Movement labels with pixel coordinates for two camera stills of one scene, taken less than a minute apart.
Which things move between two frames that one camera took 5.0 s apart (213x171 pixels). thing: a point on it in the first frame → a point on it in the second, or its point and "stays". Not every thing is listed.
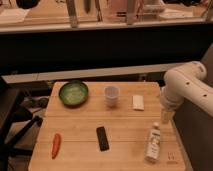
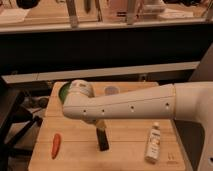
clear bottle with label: [153, 147] stays
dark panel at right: [196, 127] stays
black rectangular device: [102, 137] stays
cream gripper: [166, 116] → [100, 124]
